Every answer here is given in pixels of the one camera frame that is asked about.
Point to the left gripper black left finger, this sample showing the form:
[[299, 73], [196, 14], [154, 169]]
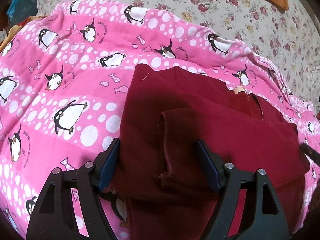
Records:
[[69, 206]]

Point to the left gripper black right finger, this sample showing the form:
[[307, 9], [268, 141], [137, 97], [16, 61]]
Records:
[[262, 217]]

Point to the dark red garment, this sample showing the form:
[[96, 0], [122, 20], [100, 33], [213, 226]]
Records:
[[166, 192]]

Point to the pink penguin blanket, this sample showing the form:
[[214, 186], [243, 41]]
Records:
[[64, 83]]

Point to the floral bed sheet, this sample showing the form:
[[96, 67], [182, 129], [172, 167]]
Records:
[[290, 39]]

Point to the blue plastic bag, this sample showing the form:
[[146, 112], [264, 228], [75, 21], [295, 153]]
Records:
[[19, 10]]

